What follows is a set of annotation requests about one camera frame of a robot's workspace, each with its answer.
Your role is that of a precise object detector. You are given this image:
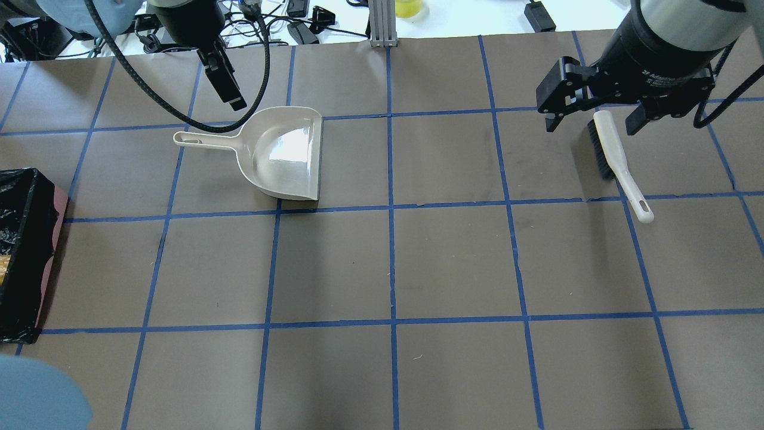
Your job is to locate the beige hand brush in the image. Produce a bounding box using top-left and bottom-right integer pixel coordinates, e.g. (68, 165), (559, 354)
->
(587, 110), (655, 224)

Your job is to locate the small black charger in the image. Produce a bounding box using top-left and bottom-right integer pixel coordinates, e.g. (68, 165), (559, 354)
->
(523, 1), (556, 33)

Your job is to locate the bin with black bag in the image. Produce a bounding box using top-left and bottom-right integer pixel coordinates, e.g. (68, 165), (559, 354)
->
(1, 168), (69, 345)

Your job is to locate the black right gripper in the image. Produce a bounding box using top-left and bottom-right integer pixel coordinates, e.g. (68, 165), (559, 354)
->
(537, 9), (717, 136)

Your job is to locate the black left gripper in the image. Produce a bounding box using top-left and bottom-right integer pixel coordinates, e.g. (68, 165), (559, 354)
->
(149, 1), (247, 111)

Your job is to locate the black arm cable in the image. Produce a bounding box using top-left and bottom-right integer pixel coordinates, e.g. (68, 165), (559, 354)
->
(84, 0), (271, 133)

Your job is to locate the aluminium frame post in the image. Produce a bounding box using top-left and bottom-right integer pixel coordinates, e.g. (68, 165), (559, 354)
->
(368, 0), (399, 47)

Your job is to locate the beige plastic dustpan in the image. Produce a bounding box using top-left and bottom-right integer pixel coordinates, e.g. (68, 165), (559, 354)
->
(172, 106), (324, 201)

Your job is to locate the yellow tape roll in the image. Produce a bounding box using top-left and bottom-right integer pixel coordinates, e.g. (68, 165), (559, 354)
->
(394, 0), (424, 19)

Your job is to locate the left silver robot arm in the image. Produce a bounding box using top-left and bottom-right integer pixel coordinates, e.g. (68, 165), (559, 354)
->
(2, 1), (247, 111)

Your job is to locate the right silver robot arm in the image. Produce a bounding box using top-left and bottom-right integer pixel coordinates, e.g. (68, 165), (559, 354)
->
(537, 1), (762, 136)

